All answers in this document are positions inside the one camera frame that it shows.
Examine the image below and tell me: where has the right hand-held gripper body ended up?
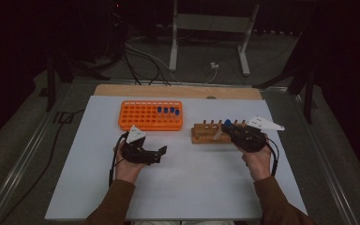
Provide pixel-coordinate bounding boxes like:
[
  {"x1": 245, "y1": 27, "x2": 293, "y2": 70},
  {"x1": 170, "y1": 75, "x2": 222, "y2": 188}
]
[{"x1": 233, "y1": 116, "x2": 285, "y2": 154}]

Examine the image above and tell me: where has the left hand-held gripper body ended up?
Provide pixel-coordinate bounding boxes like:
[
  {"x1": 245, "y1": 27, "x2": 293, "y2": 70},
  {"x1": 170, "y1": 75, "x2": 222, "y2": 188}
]
[{"x1": 121, "y1": 125, "x2": 163, "y2": 166}]

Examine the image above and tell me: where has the orange plastic test tube rack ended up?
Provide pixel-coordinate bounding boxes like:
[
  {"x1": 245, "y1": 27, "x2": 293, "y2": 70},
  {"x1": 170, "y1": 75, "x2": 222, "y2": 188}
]
[{"x1": 117, "y1": 99, "x2": 184, "y2": 131}]

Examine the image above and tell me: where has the wooden test tube rack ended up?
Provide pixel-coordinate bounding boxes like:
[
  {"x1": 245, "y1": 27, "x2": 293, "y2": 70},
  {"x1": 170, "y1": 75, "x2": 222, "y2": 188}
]
[{"x1": 190, "y1": 119, "x2": 248, "y2": 145}]

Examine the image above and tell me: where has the person's right hand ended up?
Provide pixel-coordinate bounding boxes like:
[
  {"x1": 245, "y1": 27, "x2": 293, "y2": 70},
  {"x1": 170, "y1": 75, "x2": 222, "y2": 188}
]
[{"x1": 241, "y1": 134, "x2": 273, "y2": 182}]

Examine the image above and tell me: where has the person's left hand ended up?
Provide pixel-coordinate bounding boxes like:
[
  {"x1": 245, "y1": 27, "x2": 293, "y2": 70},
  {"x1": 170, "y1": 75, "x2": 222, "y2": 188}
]
[{"x1": 114, "y1": 142, "x2": 146, "y2": 185}]

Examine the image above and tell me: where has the white table board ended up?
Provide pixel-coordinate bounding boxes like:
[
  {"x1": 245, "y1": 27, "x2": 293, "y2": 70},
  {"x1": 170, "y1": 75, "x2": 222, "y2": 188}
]
[{"x1": 44, "y1": 95, "x2": 309, "y2": 221}]

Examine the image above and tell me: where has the black tripod stand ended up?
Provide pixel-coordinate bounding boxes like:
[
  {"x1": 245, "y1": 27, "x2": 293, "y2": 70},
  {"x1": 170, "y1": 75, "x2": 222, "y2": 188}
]
[
  {"x1": 252, "y1": 46, "x2": 317, "y2": 125},
  {"x1": 45, "y1": 51, "x2": 112, "y2": 113}
]

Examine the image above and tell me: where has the white metal stand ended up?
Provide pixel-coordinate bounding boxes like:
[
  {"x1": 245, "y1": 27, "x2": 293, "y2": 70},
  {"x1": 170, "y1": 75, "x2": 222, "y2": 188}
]
[{"x1": 168, "y1": 0, "x2": 261, "y2": 77}]

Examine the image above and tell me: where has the dark equipment rack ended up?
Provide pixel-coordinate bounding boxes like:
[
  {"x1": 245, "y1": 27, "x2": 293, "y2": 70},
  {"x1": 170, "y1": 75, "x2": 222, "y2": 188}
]
[{"x1": 106, "y1": 0, "x2": 129, "y2": 60}]

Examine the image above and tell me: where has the right hand-held gripper black cable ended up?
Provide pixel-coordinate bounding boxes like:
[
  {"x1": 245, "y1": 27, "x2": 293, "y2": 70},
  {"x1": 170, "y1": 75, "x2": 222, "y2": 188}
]
[{"x1": 264, "y1": 137, "x2": 279, "y2": 177}]

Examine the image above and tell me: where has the hand-held gripper black cable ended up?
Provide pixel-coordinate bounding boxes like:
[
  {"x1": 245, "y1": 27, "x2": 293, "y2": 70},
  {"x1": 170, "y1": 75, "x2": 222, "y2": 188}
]
[
  {"x1": 264, "y1": 137, "x2": 279, "y2": 177},
  {"x1": 108, "y1": 131, "x2": 129, "y2": 188}
]

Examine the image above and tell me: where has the left hand-held gripper black cable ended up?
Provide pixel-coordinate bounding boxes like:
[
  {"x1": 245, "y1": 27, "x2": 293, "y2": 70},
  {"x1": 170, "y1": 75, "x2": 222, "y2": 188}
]
[{"x1": 108, "y1": 131, "x2": 129, "y2": 188}]

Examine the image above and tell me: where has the white plug cable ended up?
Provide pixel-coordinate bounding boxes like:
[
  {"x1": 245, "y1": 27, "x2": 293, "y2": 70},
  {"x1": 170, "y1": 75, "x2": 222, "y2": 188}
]
[{"x1": 203, "y1": 67, "x2": 218, "y2": 84}]

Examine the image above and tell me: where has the black floor cable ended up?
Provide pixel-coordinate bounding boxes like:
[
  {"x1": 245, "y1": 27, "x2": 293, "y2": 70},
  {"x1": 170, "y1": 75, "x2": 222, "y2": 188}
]
[
  {"x1": 0, "y1": 108, "x2": 86, "y2": 225},
  {"x1": 123, "y1": 50, "x2": 143, "y2": 86},
  {"x1": 125, "y1": 46, "x2": 172, "y2": 86}
]

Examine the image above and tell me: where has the metal floor rail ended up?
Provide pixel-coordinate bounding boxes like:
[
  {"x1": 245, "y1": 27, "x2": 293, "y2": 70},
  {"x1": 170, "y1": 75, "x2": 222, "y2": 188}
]
[
  {"x1": 290, "y1": 93, "x2": 360, "y2": 225},
  {"x1": 0, "y1": 82, "x2": 76, "y2": 225}
]

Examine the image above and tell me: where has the long white floor cable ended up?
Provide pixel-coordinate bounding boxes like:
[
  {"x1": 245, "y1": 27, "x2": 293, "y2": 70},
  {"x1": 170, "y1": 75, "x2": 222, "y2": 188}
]
[{"x1": 125, "y1": 37, "x2": 182, "y2": 83}]

